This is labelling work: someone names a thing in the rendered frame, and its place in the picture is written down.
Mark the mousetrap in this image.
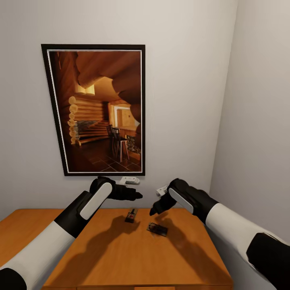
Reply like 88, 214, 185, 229
125, 208, 138, 223
147, 222, 168, 237

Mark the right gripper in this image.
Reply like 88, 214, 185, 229
150, 196, 174, 216

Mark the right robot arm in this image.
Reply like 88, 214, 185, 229
150, 179, 290, 290

